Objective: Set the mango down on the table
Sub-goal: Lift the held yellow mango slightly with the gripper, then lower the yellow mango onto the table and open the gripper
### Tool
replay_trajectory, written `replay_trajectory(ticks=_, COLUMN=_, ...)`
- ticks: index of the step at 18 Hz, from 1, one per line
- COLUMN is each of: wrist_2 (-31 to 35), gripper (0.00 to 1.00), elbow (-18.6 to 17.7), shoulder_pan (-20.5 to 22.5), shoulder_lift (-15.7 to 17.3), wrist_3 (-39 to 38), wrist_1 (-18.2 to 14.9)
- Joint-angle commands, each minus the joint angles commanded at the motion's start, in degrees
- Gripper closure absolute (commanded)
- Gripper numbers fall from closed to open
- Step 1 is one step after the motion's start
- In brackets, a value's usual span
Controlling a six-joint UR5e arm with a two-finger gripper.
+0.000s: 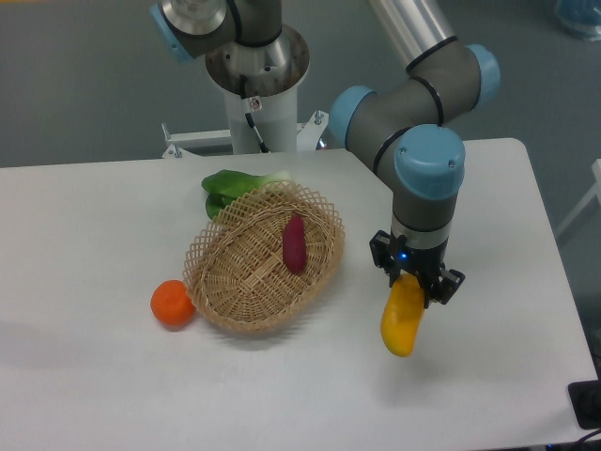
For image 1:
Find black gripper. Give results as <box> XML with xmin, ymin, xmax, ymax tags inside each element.
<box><xmin>369</xmin><ymin>224</ymin><xmax>466</xmax><ymax>308</ymax></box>

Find yellow mango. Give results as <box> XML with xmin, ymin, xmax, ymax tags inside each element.
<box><xmin>380</xmin><ymin>273</ymin><xmax>424</xmax><ymax>357</ymax></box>

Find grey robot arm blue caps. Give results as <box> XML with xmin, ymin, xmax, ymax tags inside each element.
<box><xmin>150</xmin><ymin>1</ymin><xmax>501</xmax><ymax>304</ymax></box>

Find purple sweet potato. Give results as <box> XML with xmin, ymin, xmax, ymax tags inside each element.
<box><xmin>282</xmin><ymin>215</ymin><xmax>307</xmax><ymax>274</ymax></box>

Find woven wicker basket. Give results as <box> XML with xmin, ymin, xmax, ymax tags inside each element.
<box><xmin>182</xmin><ymin>181</ymin><xmax>345</xmax><ymax>334</ymax></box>

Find green bok choy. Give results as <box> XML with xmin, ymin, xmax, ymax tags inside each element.
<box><xmin>201</xmin><ymin>169</ymin><xmax>292</xmax><ymax>219</ymax></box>

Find black device at table edge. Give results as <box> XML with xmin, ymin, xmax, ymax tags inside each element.
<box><xmin>567</xmin><ymin>380</ymin><xmax>600</xmax><ymax>429</ymax></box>

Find orange tangerine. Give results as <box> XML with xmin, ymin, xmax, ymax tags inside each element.
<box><xmin>150</xmin><ymin>280</ymin><xmax>196</xmax><ymax>328</ymax></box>

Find blue object top right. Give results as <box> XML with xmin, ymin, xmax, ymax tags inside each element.
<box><xmin>554</xmin><ymin>0</ymin><xmax>600</xmax><ymax>41</ymax></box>

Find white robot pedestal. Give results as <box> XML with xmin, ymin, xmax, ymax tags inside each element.
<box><xmin>162</xmin><ymin>24</ymin><xmax>329</xmax><ymax>158</ymax></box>

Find black cable on pedestal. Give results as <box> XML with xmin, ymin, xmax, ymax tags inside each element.
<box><xmin>239</xmin><ymin>74</ymin><xmax>272</xmax><ymax>154</ymax></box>

